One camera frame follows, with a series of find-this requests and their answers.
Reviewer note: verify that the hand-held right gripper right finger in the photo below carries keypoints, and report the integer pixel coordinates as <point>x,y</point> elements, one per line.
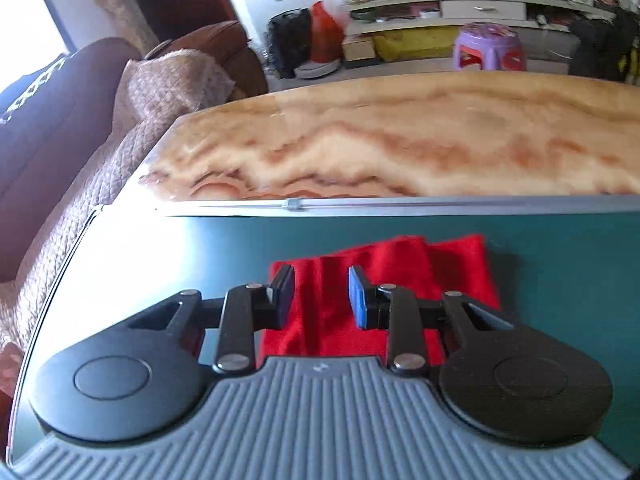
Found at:
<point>357,300</point>

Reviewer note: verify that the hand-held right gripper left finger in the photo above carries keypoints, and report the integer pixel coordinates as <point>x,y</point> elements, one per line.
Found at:
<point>282,297</point>

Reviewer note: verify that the red pants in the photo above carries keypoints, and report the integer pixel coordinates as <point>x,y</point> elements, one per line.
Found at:
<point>325,300</point>

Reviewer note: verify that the quilted beige sofa cover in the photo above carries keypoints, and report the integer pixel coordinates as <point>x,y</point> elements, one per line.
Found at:
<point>150,105</point>

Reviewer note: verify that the cardboard box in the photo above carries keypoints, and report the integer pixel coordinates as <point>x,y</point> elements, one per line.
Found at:
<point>358,50</point>

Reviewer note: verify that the black bag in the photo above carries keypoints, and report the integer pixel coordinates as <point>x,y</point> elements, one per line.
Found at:
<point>290,42</point>

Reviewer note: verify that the red plastic bag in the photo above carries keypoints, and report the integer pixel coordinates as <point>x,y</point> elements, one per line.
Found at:
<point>326,32</point>

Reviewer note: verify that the brown leather sofa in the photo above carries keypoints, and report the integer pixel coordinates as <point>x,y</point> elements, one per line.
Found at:
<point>55,125</point>

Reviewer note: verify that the purple plastic stool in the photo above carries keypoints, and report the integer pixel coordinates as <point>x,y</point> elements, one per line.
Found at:
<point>490,45</point>

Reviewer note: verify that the white TV cabinet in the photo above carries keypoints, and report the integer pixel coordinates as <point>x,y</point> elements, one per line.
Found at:
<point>480,10</point>

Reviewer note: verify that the dark cloth with white print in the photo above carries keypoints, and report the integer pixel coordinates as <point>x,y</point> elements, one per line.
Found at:
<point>30,90</point>

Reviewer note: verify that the black backpack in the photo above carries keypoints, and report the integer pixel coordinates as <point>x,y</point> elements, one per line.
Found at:
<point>600,45</point>

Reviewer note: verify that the green board with silver frame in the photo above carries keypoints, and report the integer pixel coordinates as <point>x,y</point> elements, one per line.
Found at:
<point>560,270</point>

